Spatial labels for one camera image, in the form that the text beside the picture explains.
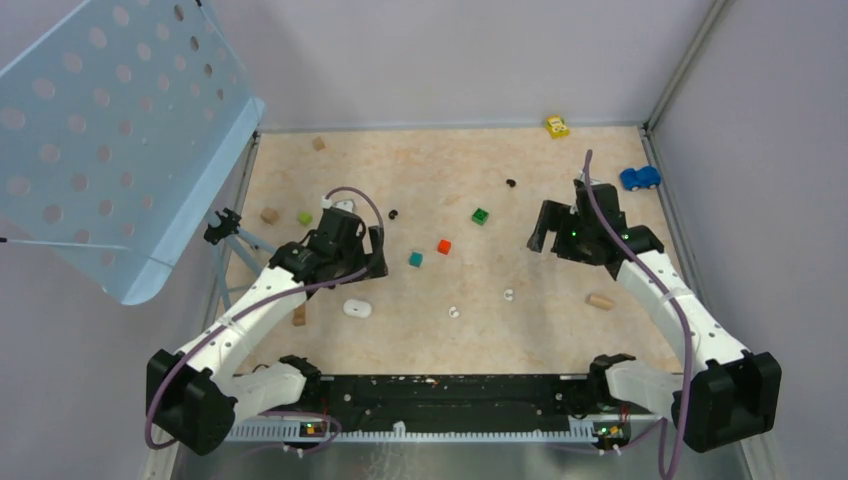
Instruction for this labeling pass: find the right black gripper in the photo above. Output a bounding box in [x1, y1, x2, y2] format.
[527, 199, 596, 265]

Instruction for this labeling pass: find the white earbud charging case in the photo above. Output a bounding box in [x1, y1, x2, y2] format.
[342, 299, 373, 319]

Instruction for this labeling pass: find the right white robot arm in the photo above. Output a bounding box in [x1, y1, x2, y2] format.
[527, 181, 782, 453]

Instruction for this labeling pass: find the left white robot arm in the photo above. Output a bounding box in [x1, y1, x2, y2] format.
[144, 207, 388, 455]

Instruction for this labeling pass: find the teal cube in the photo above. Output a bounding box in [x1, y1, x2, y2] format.
[408, 252, 423, 268]

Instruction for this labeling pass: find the orange cube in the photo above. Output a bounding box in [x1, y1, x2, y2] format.
[437, 240, 452, 255]

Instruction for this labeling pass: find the green lego brick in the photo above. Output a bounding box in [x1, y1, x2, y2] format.
[471, 208, 489, 226]

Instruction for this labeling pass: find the lime green cube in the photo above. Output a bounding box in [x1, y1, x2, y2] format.
[297, 211, 313, 226]

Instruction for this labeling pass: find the yellow toy car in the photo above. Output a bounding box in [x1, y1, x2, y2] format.
[544, 115, 570, 139]

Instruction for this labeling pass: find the wooden block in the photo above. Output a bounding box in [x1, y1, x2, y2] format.
[291, 304, 307, 327]

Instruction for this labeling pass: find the wooden cylinder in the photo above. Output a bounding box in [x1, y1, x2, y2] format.
[586, 294, 616, 311]

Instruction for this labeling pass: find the blue toy car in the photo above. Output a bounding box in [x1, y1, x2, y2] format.
[619, 166, 662, 191]

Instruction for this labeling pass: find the blue tripod stand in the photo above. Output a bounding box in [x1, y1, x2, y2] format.
[203, 208, 276, 310]

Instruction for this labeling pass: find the blue perforated metal panel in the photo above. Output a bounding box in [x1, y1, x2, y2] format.
[1, 1, 265, 305]

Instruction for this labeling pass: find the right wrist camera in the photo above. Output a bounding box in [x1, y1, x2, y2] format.
[578, 172, 603, 187]

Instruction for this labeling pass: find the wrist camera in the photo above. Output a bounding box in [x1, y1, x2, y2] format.
[578, 172, 603, 187]
[321, 197, 356, 213]

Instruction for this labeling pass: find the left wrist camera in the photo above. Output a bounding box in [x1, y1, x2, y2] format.
[321, 197, 356, 213]

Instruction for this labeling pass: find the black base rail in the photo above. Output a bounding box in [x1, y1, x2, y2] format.
[297, 374, 644, 434]

